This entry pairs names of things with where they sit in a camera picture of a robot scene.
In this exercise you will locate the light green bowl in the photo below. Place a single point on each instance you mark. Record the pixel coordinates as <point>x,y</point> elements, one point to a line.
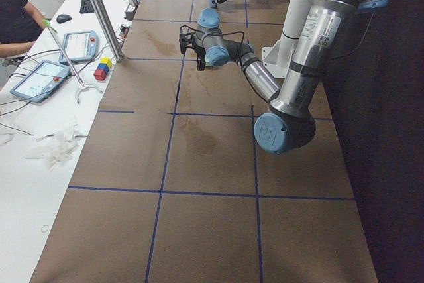
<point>207,62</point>

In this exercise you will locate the coloured cube block stack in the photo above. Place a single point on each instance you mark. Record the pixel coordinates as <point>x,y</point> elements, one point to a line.
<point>102,69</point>

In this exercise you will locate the long reacher grabber tool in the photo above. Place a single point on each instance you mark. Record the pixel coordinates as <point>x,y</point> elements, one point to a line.
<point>83,86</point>

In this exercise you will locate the far teach pendant tablet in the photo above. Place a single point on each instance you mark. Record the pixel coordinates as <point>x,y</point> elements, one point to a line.
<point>80,46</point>

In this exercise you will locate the teach pendant tablet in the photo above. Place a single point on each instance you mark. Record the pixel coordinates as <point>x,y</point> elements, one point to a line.
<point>80,46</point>
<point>41,82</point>

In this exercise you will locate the black computer mouse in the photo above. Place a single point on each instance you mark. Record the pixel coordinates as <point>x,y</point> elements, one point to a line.
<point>62,18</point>

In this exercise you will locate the crumpled white tissue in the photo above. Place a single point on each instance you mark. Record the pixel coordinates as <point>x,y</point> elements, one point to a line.
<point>55,142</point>

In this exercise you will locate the near teach pendant tablet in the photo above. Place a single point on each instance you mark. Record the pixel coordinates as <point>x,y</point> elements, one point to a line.
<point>41,82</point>

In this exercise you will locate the seated person in black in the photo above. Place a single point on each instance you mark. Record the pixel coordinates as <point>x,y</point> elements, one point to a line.
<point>21,25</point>

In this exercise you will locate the white mounting post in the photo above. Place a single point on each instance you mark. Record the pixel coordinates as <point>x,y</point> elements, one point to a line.
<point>277,58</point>

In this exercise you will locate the aluminium frame post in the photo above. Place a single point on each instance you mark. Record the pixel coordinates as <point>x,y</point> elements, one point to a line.
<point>107,29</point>

